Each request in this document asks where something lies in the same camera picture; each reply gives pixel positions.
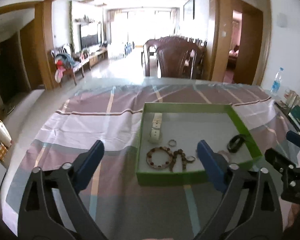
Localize white watch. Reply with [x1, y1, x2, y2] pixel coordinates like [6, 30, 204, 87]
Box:
[149, 113, 163, 144]

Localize brown bead bracelet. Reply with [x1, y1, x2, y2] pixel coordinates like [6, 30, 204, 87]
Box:
[168, 148, 196, 172]

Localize black television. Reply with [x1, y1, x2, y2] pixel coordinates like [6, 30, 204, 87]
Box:
[80, 22, 101, 49]

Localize plastic water bottle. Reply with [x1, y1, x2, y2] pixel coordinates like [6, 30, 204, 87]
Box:
[270, 67, 284, 95]

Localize striped plaid tablecloth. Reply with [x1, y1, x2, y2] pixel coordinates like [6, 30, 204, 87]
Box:
[2, 83, 300, 239]

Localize black wristband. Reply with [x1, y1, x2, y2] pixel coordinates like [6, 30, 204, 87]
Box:
[226, 134, 245, 153]

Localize chair with colourful clothes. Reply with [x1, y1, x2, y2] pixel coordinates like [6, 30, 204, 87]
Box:
[51, 43, 90, 87]

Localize dark wooden chair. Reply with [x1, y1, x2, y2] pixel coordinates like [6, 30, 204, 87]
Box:
[141, 36, 206, 79]

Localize green cardboard box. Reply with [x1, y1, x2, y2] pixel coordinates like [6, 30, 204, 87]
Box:
[135, 103, 262, 186]

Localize red white bead bracelet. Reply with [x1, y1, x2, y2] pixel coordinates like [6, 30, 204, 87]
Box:
[146, 146, 175, 170]

